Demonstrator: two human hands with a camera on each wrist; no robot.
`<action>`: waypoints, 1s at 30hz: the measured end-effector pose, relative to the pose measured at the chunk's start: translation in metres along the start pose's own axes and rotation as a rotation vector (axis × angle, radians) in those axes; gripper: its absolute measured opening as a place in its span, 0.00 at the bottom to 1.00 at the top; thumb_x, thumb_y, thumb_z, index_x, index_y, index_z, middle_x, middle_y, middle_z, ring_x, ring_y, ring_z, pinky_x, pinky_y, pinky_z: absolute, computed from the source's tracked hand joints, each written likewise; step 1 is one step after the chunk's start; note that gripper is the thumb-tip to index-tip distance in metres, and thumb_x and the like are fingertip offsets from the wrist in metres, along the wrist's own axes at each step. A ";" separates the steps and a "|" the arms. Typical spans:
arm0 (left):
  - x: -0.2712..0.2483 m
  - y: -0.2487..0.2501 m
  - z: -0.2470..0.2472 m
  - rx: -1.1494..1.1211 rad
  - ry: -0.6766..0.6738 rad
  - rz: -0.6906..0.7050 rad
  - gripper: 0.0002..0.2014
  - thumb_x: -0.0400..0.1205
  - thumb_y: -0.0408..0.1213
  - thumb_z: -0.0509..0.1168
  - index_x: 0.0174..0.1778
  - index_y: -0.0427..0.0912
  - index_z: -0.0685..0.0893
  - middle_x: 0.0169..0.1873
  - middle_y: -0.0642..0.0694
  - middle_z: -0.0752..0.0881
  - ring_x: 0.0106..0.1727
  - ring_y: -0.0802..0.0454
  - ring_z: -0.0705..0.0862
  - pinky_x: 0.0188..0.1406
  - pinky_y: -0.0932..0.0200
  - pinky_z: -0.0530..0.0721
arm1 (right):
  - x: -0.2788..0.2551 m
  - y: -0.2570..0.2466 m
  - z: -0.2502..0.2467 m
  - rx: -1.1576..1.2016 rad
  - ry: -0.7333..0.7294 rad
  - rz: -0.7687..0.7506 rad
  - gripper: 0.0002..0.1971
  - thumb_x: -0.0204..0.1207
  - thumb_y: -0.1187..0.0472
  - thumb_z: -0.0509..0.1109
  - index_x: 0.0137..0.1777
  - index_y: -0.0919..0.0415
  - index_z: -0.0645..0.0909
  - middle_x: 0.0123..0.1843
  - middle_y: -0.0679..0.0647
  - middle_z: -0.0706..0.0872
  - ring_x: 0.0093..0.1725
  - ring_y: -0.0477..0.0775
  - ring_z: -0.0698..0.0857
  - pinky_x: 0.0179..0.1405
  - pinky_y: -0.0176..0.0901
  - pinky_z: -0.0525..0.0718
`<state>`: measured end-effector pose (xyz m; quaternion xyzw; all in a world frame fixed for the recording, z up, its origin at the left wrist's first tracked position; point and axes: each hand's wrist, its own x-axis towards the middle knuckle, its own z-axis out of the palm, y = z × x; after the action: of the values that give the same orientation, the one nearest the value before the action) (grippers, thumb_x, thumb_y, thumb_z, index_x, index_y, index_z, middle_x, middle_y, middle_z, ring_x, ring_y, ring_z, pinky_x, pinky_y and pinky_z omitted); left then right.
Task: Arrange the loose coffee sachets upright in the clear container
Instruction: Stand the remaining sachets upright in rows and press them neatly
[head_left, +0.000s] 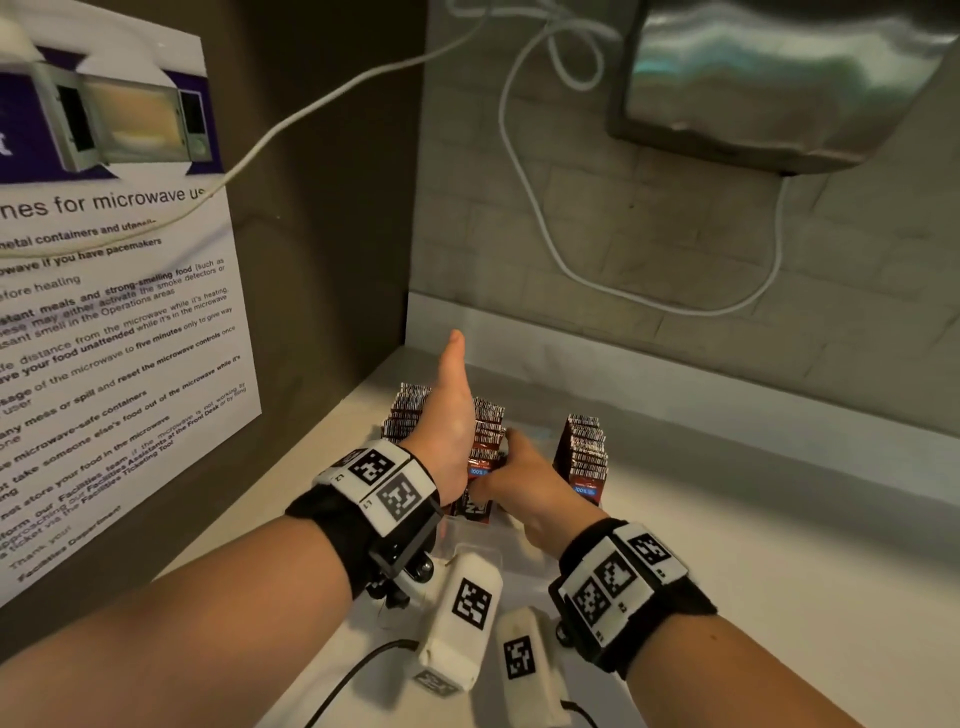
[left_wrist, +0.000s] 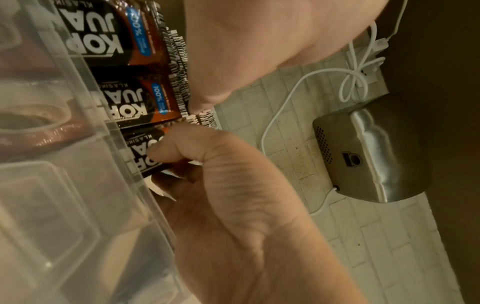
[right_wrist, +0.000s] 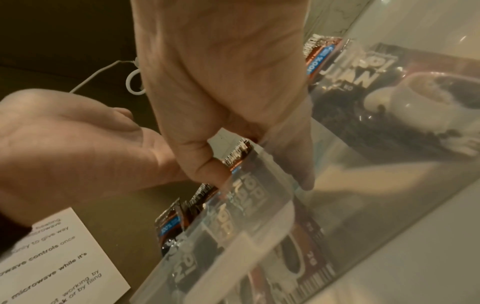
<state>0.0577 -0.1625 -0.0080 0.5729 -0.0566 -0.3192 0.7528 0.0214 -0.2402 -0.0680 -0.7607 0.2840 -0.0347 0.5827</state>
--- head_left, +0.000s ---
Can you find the row of red packets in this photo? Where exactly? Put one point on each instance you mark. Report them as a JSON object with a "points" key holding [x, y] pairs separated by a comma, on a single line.
{"points": [[486, 435], [405, 412], [583, 457]]}

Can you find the person's left forearm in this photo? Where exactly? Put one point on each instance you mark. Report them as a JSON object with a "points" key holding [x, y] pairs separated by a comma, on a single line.
{"points": [[187, 630]]}

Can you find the white printed wall poster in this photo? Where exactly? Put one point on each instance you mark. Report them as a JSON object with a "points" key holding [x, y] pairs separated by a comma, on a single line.
{"points": [[112, 315]]}

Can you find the white wrist camera with marker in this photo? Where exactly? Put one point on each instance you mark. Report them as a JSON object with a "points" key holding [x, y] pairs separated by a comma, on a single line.
{"points": [[529, 667], [461, 622]]}

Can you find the person's right thumb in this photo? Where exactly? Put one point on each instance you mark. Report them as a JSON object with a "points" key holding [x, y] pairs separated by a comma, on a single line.
{"points": [[491, 489]]}

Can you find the stainless steel wall appliance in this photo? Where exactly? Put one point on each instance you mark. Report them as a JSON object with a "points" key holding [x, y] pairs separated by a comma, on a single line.
{"points": [[772, 75]]}

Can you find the person's right forearm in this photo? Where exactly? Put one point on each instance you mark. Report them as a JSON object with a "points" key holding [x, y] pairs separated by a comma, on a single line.
{"points": [[727, 675]]}

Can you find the person's right hand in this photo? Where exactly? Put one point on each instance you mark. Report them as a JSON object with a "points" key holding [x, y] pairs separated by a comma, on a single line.
{"points": [[544, 499]]}

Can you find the person's left hand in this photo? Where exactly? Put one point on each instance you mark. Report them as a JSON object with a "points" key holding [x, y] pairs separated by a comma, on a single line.
{"points": [[446, 435]]}

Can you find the black wristband with marker tags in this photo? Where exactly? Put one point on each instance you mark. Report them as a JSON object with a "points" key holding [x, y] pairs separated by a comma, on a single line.
{"points": [[375, 495], [622, 581]]}

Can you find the person's left thumb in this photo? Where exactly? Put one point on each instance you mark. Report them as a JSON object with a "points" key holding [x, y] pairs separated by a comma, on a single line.
{"points": [[454, 364]]}

